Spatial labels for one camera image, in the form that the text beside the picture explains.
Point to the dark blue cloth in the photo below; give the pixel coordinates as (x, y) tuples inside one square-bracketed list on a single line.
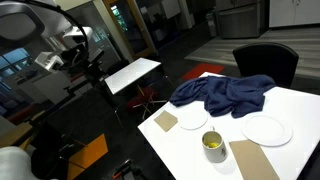
[(230, 93)]

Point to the white side table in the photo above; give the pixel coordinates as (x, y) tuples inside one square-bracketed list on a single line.
[(131, 75)]

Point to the stainless steel fridge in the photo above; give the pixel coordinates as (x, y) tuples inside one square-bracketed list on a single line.
[(238, 20)]

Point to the white kitchen cabinets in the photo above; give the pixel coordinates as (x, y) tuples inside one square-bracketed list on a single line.
[(295, 12)]

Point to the yellow highlighter marker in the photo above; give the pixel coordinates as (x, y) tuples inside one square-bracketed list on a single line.
[(213, 144)]

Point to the white mug with print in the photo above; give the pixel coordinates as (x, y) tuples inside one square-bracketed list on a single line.
[(216, 151)]

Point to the orange black clamp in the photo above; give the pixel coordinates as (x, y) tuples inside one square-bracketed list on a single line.
[(125, 170)]

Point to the black tripod stand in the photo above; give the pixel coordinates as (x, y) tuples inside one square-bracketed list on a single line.
[(96, 71)]

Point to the small brown paper napkin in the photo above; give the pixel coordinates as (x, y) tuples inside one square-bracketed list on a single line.
[(165, 120)]

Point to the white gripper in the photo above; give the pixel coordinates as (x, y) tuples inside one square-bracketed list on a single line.
[(48, 60)]

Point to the white plastic cover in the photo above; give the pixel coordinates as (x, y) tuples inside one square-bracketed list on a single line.
[(15, 165)]

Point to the large white plate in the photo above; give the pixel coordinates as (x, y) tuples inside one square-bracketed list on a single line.
[(266, 130)]

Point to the small white plate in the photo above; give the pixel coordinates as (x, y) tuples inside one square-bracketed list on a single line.
[(192, 119)]

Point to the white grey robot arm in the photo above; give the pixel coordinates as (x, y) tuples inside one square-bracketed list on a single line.
[(16, 23)]

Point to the red seat with white legs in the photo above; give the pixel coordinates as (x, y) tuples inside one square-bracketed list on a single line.
[(143, 98)]

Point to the black chair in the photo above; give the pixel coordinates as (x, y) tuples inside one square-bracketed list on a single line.
[(266, 63)]

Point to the grey trash bin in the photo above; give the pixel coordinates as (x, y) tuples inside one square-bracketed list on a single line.
[(211, 25)]

